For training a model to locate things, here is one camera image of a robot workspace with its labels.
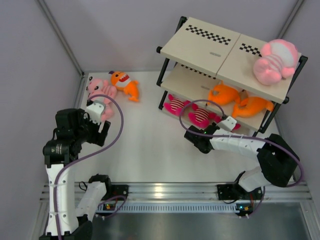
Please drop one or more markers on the orange shark plush left shelf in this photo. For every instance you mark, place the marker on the orange shark plush left shelf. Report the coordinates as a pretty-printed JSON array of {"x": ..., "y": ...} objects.
[{"x": 223, "y": 94}]

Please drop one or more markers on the three-tier beige shelf rack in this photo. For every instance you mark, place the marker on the three-tier beige shelf rack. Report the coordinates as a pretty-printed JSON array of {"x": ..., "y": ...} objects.
[{"x": 201, "y": 54}]

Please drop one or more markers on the white head glasses magenta plush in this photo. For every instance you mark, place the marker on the white head glasses magenta plush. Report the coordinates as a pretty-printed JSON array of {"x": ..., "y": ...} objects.
[{"x": 175, "y": 105}]

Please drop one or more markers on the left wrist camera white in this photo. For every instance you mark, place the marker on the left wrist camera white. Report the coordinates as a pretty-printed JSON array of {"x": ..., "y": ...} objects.
[{"x": 95, "y": 111}]

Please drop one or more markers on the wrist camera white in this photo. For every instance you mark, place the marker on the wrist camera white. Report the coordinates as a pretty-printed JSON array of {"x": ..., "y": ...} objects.
[
  {"x": 95, "y": 111},
  {"x": 227, "y": 123}
]

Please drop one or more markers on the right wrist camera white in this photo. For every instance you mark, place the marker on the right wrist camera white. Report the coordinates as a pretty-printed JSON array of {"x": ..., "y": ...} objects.
[{"x": 227, "y": 123}]

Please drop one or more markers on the slotted cable duct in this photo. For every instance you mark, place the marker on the slotted cable duct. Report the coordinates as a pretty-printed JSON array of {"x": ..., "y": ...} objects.
[{"x": 171, "y": 207}]

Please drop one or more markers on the orange shark plush shelf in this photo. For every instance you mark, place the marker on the orange shark plush shelf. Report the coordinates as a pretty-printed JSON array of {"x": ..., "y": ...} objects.
[
  {"x": 251, "y": 106},
  {"x": 223, "y": 94}
]

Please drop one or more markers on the orange shark plush right shelf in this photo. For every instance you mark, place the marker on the orange shark plush right shelf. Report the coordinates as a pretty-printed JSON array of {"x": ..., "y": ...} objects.
[{"x": 251, "y": 106}]

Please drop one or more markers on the light pink plush on shelf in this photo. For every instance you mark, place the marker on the light pink plush on shelf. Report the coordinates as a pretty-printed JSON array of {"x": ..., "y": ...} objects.
[{"x": 279, "y": 59}]

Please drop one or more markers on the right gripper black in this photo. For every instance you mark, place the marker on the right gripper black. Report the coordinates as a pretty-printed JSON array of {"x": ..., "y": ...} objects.
[{"x": 214, "y": 123}]

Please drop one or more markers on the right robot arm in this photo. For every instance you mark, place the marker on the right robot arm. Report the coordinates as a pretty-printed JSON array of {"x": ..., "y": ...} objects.
[{"x": 276, "y": 159}]

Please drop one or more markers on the magenta striped plush on shelf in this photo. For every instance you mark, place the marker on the magenta striped plush on shelf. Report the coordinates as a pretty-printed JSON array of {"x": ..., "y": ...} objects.
[{"x": 235, "y": 126}]

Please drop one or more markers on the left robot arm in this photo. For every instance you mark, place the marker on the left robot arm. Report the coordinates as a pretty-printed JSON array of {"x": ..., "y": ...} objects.
[{"x": 66, "y": 220}]

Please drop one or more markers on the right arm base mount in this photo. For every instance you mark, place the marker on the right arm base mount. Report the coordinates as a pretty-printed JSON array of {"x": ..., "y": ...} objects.
[{"x": 231, "y": 192}]

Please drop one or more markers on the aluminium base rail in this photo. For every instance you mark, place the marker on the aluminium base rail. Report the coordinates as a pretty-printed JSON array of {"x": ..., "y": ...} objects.
[{"x": 207, "y": 192}]

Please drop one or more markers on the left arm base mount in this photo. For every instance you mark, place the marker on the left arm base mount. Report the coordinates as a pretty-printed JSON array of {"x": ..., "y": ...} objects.
[{"x": 116, "y": 190}]

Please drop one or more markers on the orange shark plush on table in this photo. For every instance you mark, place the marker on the orange shark plush on table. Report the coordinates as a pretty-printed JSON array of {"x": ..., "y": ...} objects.
[{"x": 122, "y": 81}]

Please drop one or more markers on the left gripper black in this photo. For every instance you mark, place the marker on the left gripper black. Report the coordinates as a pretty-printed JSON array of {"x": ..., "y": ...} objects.
[{"x": 97, "y": 138}]

